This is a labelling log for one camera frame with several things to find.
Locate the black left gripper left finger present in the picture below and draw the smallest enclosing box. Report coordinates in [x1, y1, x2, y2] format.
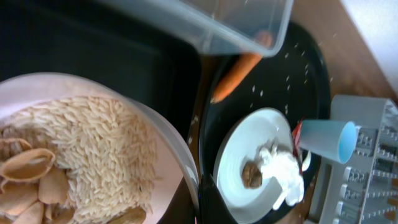
[158, 179, 195, 224]

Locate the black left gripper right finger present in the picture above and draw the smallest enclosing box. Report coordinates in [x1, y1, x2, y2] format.
[199, 175, 230, 224]

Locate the pink bowl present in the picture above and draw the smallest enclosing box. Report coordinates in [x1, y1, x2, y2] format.
[1, 73, 200, 223]

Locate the white tissue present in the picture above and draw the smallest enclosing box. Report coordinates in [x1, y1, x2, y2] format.
[257, 139, 305, 210]

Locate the light blue cup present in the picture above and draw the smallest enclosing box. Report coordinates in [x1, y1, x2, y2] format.
[298, 119, 358, 164]

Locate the orange carrot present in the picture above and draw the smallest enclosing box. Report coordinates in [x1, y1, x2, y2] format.
[210, 52, 263, 104]

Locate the grey dishwasher rack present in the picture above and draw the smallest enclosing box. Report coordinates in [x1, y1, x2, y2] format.
[306, 95, 397, 224]

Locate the brown food scrap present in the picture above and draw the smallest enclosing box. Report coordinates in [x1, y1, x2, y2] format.
[241, 161, 262, 189]

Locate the white plate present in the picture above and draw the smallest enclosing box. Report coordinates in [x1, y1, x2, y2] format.
[213, 108, 293, 223]

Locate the white plastic fork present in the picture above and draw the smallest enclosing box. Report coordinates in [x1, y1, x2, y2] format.
[302, 151, 312, 172]

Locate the red snack wrapper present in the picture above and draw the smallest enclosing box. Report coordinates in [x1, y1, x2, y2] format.
[292, 120, 303, 160]

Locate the rice and nutshell pile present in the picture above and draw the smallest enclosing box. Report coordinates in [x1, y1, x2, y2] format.
[1, 97, 157, 223]

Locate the round black tray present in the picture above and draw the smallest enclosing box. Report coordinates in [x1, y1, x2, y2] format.
[198, 21, 331, 224]

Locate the clear plastic bin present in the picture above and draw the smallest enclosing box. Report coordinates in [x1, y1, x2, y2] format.
[100, 0, 294, 57]

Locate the black rectangular tray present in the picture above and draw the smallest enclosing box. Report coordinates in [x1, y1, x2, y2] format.
[0, 0, 202, 131]

